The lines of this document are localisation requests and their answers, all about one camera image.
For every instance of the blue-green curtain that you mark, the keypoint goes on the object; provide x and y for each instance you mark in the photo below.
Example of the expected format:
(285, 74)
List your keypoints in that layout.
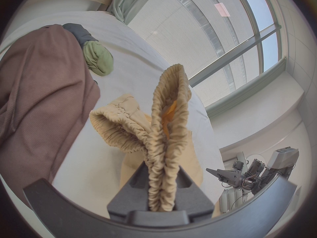
(125, 5)

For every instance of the beige shorts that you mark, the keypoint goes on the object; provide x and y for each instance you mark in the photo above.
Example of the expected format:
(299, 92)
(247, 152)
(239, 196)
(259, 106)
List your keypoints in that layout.
(168, 123)

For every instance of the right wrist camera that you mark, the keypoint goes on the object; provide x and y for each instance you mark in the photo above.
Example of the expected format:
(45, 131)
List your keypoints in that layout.
(238, 165)

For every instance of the brown garment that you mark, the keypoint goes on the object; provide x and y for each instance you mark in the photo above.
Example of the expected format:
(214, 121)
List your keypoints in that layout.
(42, 95)

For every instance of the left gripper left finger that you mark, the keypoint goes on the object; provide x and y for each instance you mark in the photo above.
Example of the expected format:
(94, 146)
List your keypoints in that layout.
(123, 199)

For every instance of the dark grey garment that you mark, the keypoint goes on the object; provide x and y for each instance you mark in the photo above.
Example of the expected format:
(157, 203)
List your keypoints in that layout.
(79, 32)

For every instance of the window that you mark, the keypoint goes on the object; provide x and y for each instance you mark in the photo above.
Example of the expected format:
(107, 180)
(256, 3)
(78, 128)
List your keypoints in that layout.
(198, 33)

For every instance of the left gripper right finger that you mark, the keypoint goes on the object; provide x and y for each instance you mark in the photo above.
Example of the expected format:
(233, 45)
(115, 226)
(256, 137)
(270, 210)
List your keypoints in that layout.
(195, 201)

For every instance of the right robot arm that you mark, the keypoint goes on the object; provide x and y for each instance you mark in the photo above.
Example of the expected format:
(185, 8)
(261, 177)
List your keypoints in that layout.
(281, 159)

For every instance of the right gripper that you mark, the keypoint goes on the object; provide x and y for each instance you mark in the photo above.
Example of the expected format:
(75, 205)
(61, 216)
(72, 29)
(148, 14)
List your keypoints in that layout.
(232, 178)

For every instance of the green garment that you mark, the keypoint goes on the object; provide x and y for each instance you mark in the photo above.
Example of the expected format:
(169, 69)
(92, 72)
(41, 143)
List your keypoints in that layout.
(97, 58)

